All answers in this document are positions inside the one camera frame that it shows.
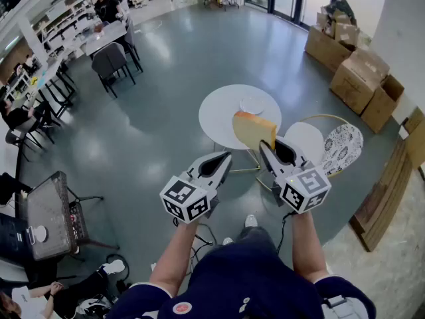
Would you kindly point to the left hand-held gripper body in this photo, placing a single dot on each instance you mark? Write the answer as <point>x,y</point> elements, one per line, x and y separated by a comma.
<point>186,198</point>

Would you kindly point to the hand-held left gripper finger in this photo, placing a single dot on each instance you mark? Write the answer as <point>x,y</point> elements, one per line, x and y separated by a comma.
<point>207,165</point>
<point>222,174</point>

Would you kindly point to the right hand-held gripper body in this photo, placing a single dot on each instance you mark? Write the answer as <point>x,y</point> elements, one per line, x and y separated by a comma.
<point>308,191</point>

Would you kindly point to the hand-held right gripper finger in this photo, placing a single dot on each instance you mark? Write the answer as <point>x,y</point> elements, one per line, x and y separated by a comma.
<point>270,161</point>
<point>292,153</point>

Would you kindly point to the yellow sponge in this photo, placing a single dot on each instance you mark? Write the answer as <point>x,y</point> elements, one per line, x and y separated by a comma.
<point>252,130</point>

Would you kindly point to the white plate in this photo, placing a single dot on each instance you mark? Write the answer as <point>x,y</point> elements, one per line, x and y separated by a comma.
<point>252,105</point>

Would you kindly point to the person's right forearm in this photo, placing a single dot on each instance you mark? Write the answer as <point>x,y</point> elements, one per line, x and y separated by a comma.
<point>307,244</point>

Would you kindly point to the person's left forearm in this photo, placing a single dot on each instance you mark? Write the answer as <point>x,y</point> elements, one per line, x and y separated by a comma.
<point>176,258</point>

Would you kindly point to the white chair with patterned back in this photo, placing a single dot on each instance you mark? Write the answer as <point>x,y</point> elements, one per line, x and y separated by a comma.
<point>305,141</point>

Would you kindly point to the round white table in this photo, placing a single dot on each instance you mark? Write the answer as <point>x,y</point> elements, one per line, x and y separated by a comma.
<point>219,115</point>

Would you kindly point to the person's white shoe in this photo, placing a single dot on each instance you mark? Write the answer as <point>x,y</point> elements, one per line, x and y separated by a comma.
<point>251,220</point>
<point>227,241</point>

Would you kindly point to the person's dark trousers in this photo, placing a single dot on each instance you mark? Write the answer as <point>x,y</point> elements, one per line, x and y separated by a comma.
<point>254,236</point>

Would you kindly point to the stack of wooden planks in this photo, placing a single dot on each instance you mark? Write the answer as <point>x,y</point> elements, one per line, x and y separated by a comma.
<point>388,194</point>

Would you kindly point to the closed cardboard box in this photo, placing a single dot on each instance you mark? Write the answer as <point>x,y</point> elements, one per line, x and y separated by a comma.
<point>358,78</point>

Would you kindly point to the small open cardboard box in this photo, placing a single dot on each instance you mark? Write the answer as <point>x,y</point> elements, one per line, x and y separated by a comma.
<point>382,108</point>

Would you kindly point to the person's navy shirt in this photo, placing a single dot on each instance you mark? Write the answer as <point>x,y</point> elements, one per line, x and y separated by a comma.
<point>245,284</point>

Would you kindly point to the large open cardboard box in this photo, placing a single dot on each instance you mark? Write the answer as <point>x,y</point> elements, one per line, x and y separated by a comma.
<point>327,52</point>

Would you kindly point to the black wicker table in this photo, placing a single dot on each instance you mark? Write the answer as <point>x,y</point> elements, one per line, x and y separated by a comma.
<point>50,211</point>

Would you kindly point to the pile of packaging scraps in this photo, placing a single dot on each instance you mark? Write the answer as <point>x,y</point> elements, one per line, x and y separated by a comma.
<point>338,18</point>

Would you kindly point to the black and white backpack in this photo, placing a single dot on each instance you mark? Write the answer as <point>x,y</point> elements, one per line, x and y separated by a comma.
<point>94,307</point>

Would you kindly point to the grey upholstered chair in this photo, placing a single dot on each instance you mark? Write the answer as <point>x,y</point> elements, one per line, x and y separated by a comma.
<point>130,38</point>
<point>108,58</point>

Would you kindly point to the white round device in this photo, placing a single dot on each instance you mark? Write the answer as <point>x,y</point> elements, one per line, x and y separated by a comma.
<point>38,234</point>

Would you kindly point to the grey rectangular table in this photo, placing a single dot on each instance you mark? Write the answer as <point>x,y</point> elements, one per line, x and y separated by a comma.
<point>106,37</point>

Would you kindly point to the black metal chair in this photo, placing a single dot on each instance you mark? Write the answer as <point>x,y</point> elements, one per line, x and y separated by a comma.
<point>26,138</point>

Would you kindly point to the long white table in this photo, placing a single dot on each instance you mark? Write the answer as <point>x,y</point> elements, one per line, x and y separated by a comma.
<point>43,75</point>

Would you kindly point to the white shelving unit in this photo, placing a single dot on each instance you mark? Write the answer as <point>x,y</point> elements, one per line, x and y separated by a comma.
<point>63,22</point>

